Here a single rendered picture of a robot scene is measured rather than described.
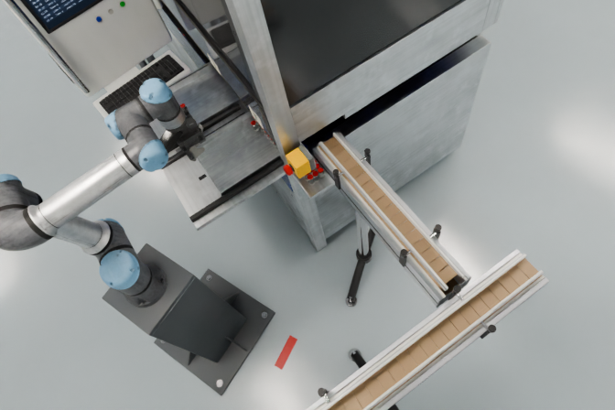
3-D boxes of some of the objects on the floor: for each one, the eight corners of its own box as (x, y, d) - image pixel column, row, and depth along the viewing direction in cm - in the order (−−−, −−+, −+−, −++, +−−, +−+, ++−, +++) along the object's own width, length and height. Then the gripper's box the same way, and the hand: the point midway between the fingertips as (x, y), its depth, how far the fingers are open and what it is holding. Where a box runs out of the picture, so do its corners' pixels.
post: (321, 237, 248) (167, -286, 66) (327, 245, 245) (184, -278, 64) (311, 243, 247) (128, -271, 65) (318, 252, 244) (144, -261, 62)
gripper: (195, 121, 132) (217, 158, 151) (182, 102, 137) (205, 141, 155) (169, 136, 131) (195, 172, 149) (157, 116, 135) (184, 154, 154)
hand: (191, 158), depth 151 cm, fingers closed
